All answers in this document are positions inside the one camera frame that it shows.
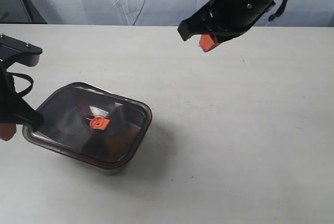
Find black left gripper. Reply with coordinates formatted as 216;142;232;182
0;61;44;141

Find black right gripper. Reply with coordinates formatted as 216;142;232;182
177;0;288;52

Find smoky transparent container lid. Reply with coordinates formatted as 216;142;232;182
22;82;152;169

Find yellow toy cheese wedge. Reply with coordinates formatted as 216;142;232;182
104;133;136;159

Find stainless steel lunch box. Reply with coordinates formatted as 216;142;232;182
99;166;125;176

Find black stand pole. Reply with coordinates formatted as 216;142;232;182
20;0;47;24

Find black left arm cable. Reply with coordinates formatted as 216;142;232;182
6;71;35;97

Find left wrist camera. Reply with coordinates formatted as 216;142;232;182
1;33;42;69

